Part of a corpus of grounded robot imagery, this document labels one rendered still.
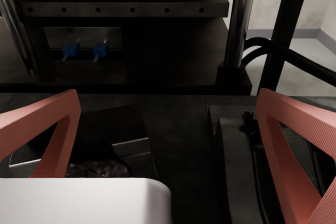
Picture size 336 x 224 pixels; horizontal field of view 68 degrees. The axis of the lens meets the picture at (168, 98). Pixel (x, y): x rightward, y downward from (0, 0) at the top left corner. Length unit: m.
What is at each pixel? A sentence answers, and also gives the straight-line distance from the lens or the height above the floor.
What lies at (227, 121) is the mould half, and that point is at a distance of 0.52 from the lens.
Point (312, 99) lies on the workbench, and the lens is 0.91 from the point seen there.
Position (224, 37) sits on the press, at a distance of 1.27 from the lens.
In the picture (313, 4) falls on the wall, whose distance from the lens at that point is 3.51.
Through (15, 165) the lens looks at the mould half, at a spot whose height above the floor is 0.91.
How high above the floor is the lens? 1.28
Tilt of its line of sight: 37 degrees down
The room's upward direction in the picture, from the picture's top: straight up
